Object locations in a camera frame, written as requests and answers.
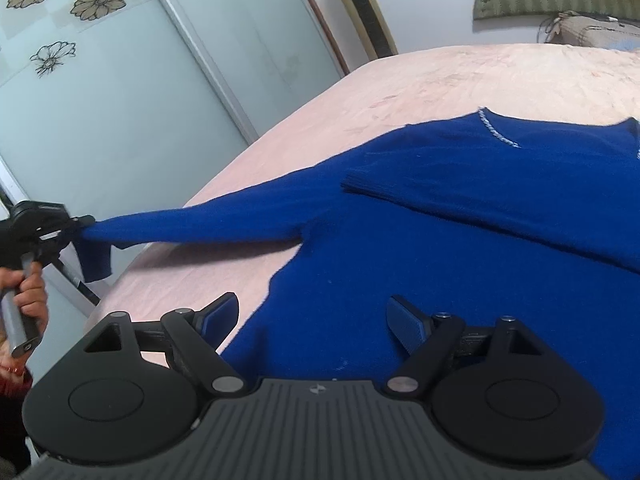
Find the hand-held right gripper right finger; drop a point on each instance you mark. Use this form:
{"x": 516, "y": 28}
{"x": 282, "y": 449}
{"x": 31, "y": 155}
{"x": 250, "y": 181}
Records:
{"x": 404, "y": 322}

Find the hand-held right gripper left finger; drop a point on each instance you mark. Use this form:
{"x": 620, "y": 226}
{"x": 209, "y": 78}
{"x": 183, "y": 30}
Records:
{"x": 221, "y": 316}

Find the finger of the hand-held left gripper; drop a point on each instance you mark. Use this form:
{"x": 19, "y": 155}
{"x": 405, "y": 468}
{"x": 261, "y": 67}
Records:
{"x": 80, "y": 222}

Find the blue knitted sweater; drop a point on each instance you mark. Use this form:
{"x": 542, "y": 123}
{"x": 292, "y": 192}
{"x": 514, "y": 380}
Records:
{"x": 450, "y": 240}

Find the person's left forearm red sleeve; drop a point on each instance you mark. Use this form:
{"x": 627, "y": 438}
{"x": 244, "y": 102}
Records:
{"x": 12, "y": 385}

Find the person's left hand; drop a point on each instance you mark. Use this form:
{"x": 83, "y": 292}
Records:
{"x": 31, "y": 297}

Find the frosted floral wardrobe door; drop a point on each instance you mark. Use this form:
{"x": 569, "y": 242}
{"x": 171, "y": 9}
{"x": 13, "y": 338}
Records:
{"x": 100, "y": 125}
{"x": 250, "y": 35}

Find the pink floral bed sheet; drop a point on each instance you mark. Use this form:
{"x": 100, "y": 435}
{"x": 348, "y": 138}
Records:
{"x": 425, "y": 85}

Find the brown striped pillow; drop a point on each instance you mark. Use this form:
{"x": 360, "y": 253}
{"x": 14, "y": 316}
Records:
{"x": 590, "y": 32}

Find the red-brown wall pipe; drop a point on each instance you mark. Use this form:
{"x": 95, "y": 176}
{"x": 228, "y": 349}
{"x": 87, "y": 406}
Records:
{"x": 320, "y": 17}

